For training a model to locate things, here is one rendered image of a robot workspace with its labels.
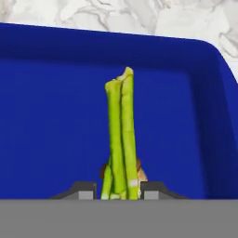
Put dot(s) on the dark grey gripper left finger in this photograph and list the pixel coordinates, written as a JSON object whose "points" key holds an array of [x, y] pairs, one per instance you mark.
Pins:
{"points": [[83, 189]]}

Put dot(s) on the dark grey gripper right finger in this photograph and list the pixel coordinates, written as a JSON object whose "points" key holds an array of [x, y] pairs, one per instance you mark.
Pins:
{"points": [[153, 189]]}

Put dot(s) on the green asparagus bundle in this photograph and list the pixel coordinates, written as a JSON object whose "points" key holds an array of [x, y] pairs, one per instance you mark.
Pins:
{"points": [[121, 130]]}

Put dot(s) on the brown mushroom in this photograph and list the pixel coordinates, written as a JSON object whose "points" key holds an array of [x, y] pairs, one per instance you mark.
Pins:
{"points": [[141, 174]]}

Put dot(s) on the blue tray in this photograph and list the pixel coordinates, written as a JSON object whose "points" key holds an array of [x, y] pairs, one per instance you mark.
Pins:
{"points": [[55, 124]]}

